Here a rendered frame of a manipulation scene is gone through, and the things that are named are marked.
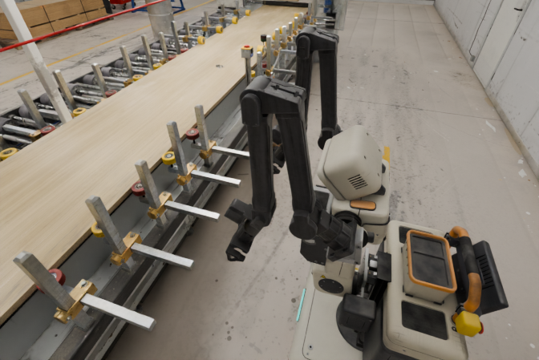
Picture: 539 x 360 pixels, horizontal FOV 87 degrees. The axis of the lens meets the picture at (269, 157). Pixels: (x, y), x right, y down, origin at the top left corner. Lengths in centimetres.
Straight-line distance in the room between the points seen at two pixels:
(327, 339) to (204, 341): 73
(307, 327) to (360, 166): 109
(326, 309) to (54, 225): 136
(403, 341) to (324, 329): 59
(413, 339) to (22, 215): 164
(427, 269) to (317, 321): 71
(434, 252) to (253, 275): 125
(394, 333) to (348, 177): 59
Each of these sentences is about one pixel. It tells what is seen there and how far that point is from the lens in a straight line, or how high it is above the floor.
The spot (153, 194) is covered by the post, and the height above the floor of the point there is 93.
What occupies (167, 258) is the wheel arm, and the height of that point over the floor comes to 82.
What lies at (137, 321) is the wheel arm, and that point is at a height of 85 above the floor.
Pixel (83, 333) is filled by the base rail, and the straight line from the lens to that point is 143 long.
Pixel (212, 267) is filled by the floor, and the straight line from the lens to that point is 222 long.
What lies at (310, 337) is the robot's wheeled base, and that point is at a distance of 171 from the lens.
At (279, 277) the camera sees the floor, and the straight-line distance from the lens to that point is 215.
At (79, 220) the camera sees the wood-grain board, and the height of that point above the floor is 90.
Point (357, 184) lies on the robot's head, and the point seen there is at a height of 130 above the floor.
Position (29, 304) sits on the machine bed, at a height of 78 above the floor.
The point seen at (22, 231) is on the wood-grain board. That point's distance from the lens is 160.
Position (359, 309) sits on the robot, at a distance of 127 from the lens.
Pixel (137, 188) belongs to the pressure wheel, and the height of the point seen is 91.
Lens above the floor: 188
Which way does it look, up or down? 38 degrees down
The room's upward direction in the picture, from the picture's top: straight up
